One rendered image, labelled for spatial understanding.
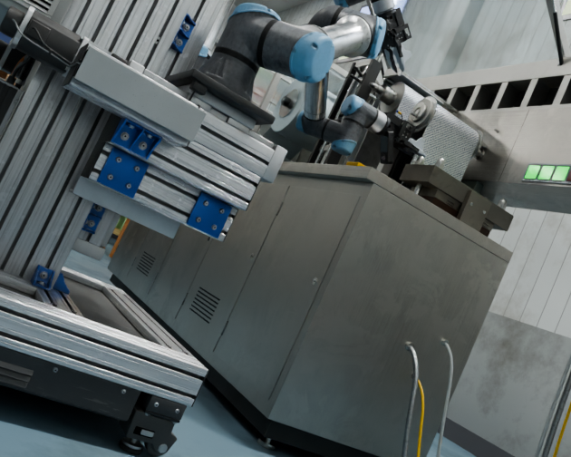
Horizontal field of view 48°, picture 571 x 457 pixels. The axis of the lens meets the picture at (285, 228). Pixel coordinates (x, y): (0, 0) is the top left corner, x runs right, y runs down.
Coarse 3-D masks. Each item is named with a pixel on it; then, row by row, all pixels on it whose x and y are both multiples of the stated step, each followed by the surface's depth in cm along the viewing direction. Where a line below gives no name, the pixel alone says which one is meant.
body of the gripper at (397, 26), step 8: (400, 8) 223; (384, 16) 222; (392, 16) 223; (400, 16) 223; (392, 24) 223; (400, 24) 224; (392, 32) 221; (400, 32) 223; (384, 40) 225; (392, 40) 221; (400, 40) 224
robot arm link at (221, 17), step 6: (228, 0) 212; (234, 0) 215; (222, 6) 211; (228, 6) 213; (222, 12) 212; (228, 12) 215; (216, 18) 211; (222, 18) 213; (216, 24) 211; (222, 24) 214; (210, 30) 211; (216, 30) 212; (210, 36) 211; (216, 36) 213; (210, 42) 212; (210, 48) 213; (210, 54) 212
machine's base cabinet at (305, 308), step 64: (256, 192) 261; (320, 192) 216; (384, 192) 194; (128, 256) 380; (192, 256) 291; (256, 256) 236; (320, 256) 199; (384, 256) 197; (448, 256) 207; (192, 320) 260; (256, 320) 215; (320, 320) 189; (384, 320) 199; (448, 320) 211; (256, 384) 198; (320, 384) 192; (384, 384) 202; (448, 384) 214; (320, 448) 199; (384, 448) 205
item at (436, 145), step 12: (432, 132) 231; (432, 144) 231; (444, 144) 234; (456, 144) 236; (432, 156) 232; (444, 156) 234; (456, 156) 237; (468, 156) 239; (444, 168) 235; (456, 168) 237
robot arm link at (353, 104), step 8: (352, 96) 213; (344, 104) 215; (352, 104) 211; (360, 104) 212; (368, 104) 215; (344, 112) 213; (352, 112) 212; (360, 112) 213; (368, 112) 214; (376, 112) 216; (360, 120) 213; (368, 120) 215
